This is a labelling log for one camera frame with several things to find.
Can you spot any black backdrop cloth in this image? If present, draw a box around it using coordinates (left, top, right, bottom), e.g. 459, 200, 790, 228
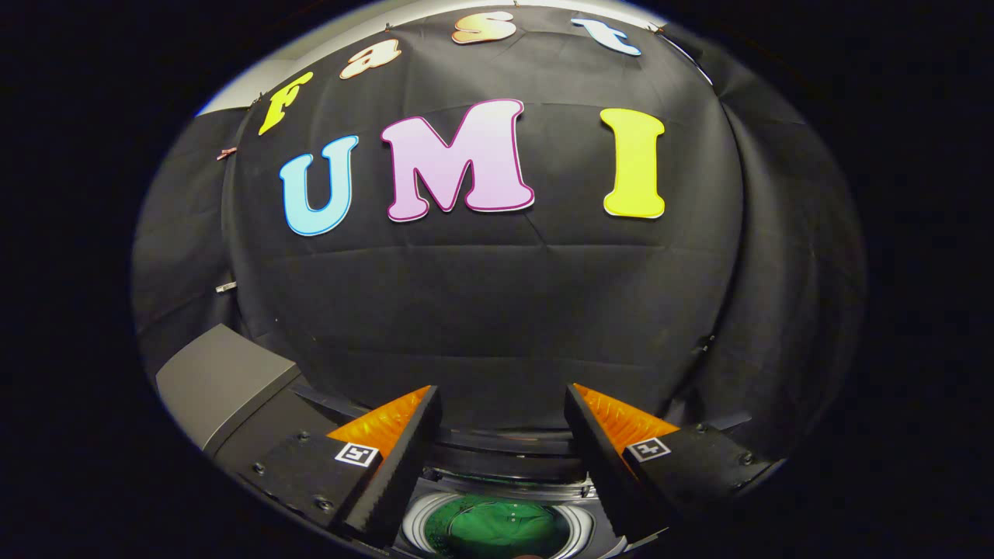
130, 8, 867, 467

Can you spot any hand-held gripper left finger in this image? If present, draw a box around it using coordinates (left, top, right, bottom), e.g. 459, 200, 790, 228
238, 385, 443, 549

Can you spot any grey washing machine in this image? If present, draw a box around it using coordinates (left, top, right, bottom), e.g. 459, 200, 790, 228
206, 380, 754, 559

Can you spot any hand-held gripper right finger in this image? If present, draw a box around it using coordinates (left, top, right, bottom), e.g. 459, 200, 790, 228
564, 382, 780, 546

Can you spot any green polo shirt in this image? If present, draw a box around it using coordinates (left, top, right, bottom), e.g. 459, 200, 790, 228
445, 497, 574, 558

